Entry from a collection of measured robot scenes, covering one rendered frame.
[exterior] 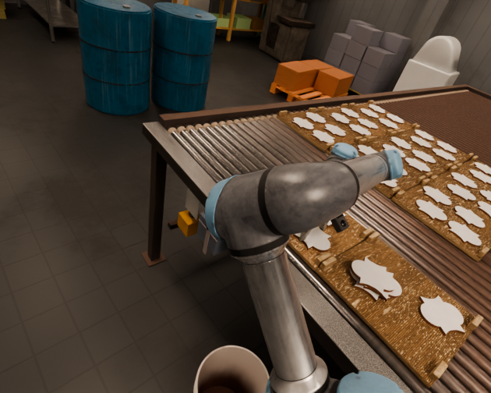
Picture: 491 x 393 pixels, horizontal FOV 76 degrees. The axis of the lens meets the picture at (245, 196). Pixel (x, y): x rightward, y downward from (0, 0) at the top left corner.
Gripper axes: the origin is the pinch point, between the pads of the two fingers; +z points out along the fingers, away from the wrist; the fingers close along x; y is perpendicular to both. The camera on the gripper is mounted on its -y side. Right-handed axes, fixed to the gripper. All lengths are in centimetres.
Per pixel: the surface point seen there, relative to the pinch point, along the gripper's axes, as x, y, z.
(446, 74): -468, 143, 5
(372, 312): 5.5, -30.6, 1.2
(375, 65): -444, 244, 28
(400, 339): 5.5, -40.2, 1.3
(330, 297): 11.7, -19.9, 2.9
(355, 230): -19.9, -5.7, 0.7
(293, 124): -61, 71, -1
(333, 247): -4.0, -7.4, 0.8
